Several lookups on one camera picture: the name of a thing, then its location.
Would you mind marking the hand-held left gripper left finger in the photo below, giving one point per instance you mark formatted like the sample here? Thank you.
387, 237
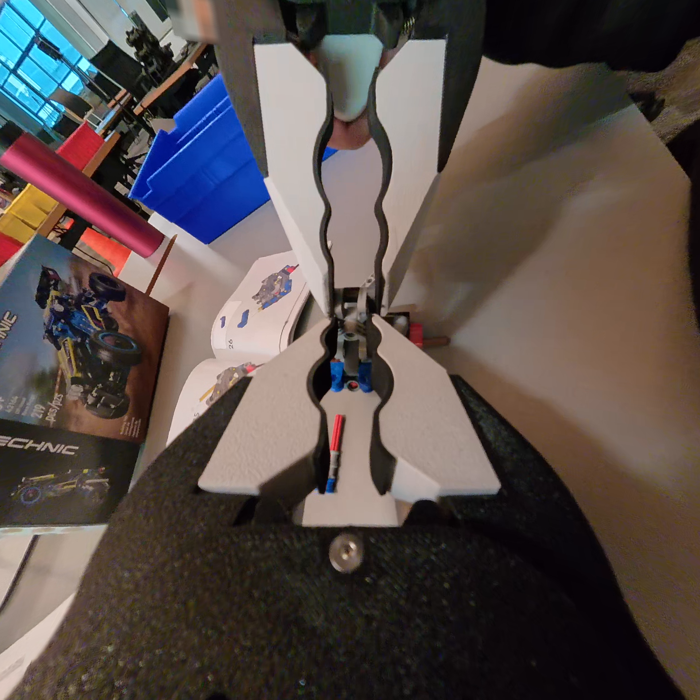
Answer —
262, 437

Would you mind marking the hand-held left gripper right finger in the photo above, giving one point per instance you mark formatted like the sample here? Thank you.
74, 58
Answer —
437, 437

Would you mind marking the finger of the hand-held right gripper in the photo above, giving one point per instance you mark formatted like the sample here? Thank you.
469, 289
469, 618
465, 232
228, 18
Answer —
415, 136
290, 136

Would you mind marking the grey and blue lego model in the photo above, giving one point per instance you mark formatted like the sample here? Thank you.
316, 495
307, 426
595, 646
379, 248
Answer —
353, 355

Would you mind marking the person's right forearm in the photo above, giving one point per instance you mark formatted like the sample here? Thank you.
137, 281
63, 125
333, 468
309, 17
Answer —
574, 27

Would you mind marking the red lego axle piece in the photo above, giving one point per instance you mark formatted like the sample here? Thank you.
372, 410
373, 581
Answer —
336, 437

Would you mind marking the open lego instruction booklet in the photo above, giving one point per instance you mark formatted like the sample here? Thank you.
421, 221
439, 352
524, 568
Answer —
257, 306

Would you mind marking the lego set cardboard box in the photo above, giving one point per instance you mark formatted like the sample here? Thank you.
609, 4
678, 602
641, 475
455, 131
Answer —
82, 355

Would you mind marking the person's right hand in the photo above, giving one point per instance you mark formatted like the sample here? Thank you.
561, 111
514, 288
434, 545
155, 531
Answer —
350, 136

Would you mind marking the stacked blue plastic bins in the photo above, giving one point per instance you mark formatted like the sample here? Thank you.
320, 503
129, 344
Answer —
208, 180

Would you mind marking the red plastic crate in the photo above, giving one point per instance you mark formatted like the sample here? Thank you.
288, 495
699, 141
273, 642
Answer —
79, 142

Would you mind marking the magenta cylinder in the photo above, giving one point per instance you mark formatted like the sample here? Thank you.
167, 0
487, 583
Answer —
82, 191

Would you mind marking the orange plastic crate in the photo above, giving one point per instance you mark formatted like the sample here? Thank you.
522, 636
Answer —
101, 251

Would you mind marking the yellow plastic crate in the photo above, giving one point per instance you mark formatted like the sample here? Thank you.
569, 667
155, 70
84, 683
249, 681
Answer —
27, 210

